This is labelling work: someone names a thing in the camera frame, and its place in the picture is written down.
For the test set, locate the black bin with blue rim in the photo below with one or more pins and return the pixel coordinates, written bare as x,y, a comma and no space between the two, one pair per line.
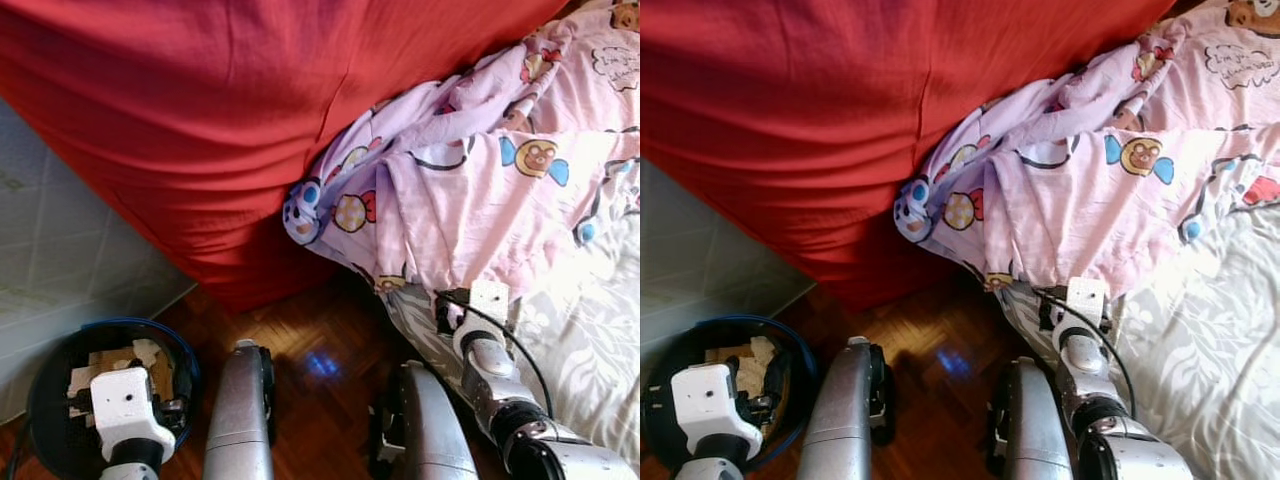
665,430
50,440

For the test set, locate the pink cartoon-print quilt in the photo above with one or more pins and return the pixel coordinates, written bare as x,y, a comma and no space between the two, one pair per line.
470,200
1080,200

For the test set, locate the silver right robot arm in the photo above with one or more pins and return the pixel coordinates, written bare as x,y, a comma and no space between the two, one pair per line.
495,370
1085,365

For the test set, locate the white paper scrap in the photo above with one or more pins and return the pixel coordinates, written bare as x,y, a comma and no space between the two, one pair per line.
762,350
148,350

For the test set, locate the silver left robot leg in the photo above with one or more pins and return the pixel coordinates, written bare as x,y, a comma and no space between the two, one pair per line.
835,420
238,420

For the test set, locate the silver robot leg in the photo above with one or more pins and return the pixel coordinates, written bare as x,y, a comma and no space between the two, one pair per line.
1035,430
435,430
835,420
238,420

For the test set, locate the brown cardboard scrap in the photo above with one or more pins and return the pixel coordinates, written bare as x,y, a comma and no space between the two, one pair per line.
730,354
105,358

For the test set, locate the black left robot foot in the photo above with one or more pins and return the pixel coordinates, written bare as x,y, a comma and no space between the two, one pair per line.
880,400
268,385

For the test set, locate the black robot foot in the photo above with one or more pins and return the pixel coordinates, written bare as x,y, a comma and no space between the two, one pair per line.
880,400
383,440
268,385
997,440

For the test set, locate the silver right robot leg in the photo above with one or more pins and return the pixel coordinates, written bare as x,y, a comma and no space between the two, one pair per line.
1035,430
435,430

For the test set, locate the black right robot foot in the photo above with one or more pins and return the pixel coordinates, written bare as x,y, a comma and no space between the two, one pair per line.
383,440
997,440

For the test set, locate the white quilted green-trimmed mattress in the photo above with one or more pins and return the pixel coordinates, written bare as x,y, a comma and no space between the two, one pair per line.
60,250
700,260

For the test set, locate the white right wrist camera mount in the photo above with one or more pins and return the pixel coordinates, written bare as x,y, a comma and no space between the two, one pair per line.
1088,296
490,298

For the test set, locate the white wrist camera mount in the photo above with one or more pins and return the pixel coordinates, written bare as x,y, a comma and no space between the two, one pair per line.
710,405
125,410
1088,296
490,298

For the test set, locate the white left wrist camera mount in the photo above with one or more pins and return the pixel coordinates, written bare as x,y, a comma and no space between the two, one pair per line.
125,410
710,405

